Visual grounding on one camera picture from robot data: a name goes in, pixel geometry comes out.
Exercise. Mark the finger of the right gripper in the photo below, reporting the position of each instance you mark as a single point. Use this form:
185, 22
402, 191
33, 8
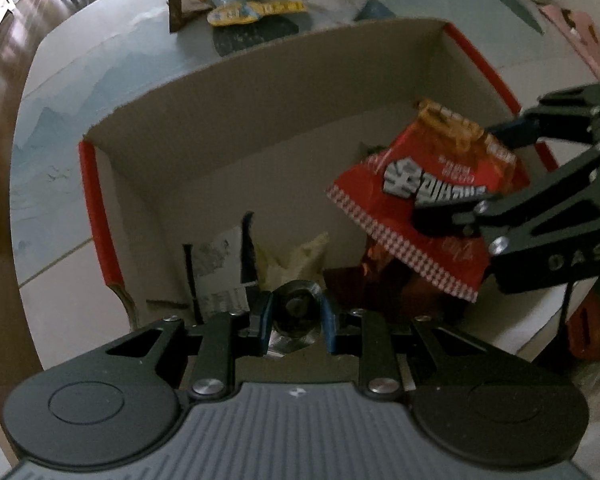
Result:
448, 218
520, 132

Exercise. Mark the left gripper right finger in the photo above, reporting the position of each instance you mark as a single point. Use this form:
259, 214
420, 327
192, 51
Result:
352, 330

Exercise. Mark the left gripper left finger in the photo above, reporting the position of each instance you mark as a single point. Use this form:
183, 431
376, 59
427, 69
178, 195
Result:
218, 344

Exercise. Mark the red Korean chip bag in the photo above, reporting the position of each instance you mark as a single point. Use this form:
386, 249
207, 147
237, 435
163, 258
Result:
439, 156

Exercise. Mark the dark red foil snack bag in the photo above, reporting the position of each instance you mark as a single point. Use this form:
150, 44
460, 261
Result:
389, 274

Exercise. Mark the white and blue biscuit packet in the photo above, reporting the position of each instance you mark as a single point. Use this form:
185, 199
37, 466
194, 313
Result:
221, 273

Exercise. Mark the small black foil candy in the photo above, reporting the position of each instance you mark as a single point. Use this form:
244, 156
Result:
296, 315

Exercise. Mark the cream white snack pouch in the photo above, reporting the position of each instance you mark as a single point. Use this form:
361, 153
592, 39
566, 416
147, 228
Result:
303, 262

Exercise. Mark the yellow minion snack packet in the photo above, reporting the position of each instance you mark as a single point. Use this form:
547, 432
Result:
248, 12

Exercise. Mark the pink cloth on table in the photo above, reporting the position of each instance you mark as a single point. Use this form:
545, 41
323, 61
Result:
579, 30

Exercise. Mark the cardboard box with red tape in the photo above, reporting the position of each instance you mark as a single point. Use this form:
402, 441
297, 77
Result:
266, 131

